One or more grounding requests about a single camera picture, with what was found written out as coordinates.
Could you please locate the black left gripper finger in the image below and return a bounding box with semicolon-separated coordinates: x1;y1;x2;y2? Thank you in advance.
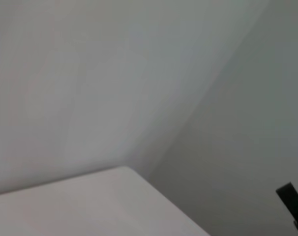
275;181;298;234

